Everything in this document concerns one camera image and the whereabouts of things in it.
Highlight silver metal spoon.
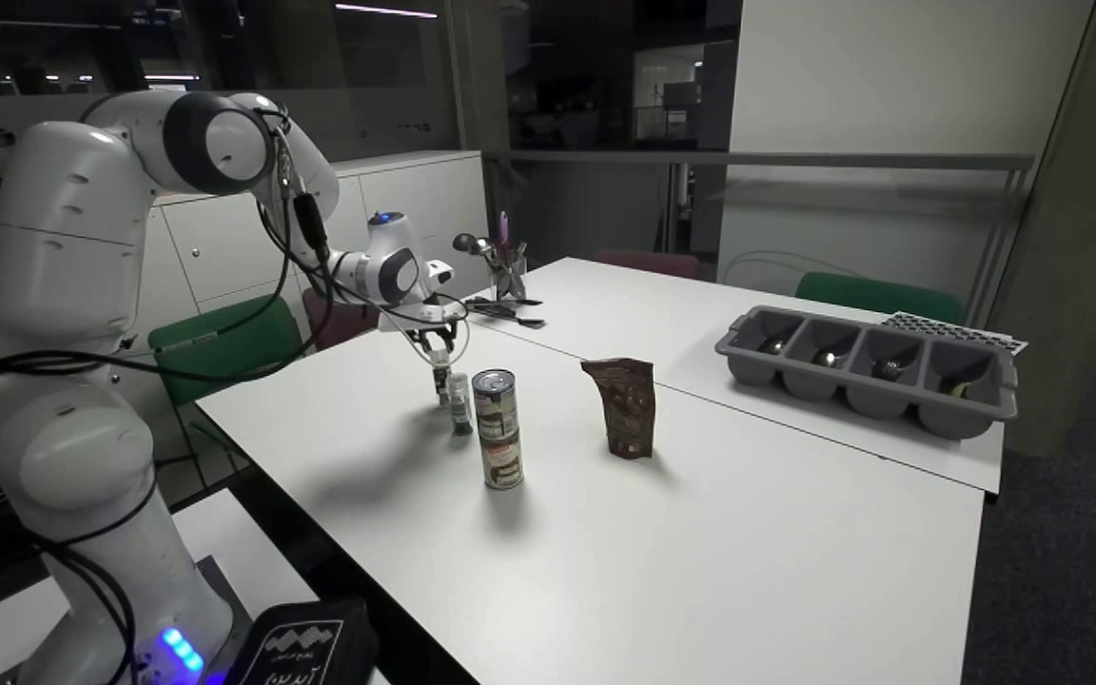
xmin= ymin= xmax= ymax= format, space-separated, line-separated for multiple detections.
xmin=449 ymin=227 xmax=502 ymax=274

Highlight black metal tongs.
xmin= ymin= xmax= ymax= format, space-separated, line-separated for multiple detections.
xmin=459 ymin=294 xmax=548 ymax=332

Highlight grey plastic cutlery tray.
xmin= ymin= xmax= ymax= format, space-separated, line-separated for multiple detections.
xmin=710 ymin=299 xmax=1025 ymax=441

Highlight black control box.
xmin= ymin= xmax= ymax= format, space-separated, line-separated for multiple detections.
xmin=220 ymin=601 xmax=379 ymax=685

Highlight tall printed cylindrical can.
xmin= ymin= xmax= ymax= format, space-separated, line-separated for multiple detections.
xmin=467 ymin=366 xmax=530 ymax=495

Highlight metal utensil holder cup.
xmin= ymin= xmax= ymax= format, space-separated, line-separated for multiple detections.
xmin=492 ymin=247 xmax=542 ymax=311

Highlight green chair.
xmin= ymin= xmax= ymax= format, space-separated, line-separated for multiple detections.
xmin=143 ymin=294 xmax=310 ymax=405
xmin=793 ymin=268 xmax=974 ymax=328

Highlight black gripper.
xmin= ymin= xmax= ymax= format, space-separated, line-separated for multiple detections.
xmin=377 ymin=294 xmax=467 ymax=372

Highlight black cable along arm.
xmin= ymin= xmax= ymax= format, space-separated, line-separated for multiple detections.
xmin=0 ymin=122 xmax=337 ymax=401

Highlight grey mesh drainer plate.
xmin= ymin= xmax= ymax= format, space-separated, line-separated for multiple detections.
xmin=882 ymin=307 xmax=1033 ymax=363

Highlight white low cabinet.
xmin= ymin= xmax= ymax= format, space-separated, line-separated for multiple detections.
xmin=142 ymin=148 xmax=492 ymax=321

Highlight dark red chair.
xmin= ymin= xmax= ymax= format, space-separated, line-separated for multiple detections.
xmin=591 ymin=242 xmax=717 ymax=280

